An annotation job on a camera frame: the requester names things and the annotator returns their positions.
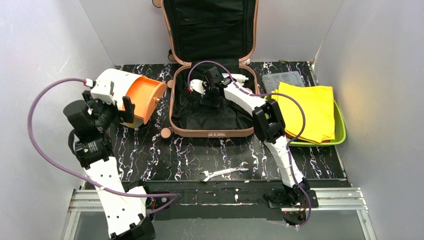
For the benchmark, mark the teal pink tube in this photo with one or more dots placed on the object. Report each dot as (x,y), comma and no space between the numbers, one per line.
(240,78)

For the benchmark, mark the black spring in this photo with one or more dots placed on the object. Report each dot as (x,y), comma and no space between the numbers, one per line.
(164,162)

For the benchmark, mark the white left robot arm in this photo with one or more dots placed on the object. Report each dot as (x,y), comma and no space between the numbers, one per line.
(89,141)

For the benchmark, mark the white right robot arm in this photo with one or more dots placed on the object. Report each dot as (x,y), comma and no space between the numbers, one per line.
(268,123)

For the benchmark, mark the aluminium frame rail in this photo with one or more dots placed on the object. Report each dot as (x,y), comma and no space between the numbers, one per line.
(82,198)

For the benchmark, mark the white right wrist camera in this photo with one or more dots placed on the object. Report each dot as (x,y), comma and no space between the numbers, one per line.
(199,86)

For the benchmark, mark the silver open-end wrench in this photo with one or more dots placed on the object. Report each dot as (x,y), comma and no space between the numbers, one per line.
(239,168)

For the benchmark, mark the pink hard-shell suitcase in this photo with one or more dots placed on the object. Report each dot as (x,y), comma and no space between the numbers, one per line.
(205,34)

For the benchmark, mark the cream cylindrical drum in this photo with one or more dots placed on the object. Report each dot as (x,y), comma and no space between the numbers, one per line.
(144,92)

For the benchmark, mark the yellow snack packet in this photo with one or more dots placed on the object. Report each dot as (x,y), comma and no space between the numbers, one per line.
(289,90)

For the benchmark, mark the green plastic tray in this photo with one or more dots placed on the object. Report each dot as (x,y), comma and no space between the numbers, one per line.
(339,122)

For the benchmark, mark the clear plastic screw box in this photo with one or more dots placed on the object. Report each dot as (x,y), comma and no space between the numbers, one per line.
(272,81)

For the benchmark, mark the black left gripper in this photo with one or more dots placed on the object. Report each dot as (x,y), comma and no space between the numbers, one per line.
(108,108)

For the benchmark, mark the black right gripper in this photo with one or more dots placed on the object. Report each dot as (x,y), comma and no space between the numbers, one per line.
(214,79)

